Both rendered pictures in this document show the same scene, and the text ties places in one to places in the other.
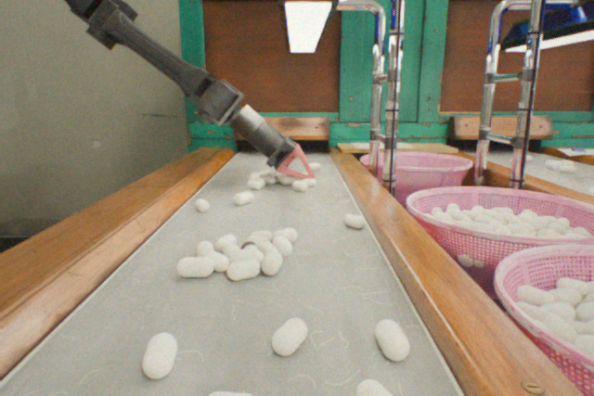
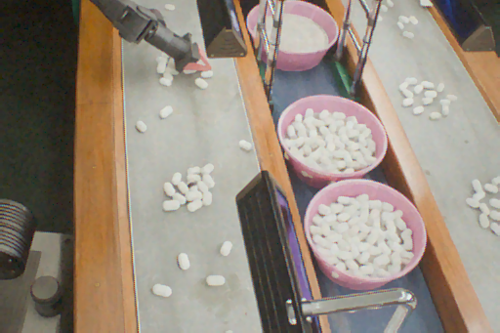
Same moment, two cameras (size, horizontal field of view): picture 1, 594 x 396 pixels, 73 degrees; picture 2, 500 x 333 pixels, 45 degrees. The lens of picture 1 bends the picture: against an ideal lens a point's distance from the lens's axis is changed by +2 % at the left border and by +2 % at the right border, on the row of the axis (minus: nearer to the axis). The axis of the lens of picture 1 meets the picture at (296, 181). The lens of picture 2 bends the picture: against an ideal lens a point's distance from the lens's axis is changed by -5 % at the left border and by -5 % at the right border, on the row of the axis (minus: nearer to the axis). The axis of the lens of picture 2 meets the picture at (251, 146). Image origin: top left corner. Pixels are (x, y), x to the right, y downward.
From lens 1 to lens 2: 1.00 m
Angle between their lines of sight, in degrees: 37
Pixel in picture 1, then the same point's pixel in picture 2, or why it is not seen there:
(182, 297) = (172, 225)
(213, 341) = (196, 250)
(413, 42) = not seen: outside the picture
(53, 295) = (123, 233)
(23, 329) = (126, 253)
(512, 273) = (317, 200)
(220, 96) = (139, 25)
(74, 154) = not seen: outside the picture
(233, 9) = not seen: outside the picture
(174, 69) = not seen: outside the picture
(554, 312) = (327, 221)
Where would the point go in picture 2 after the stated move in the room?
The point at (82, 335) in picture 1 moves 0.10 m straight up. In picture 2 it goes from (145, 250) to (142, 221)
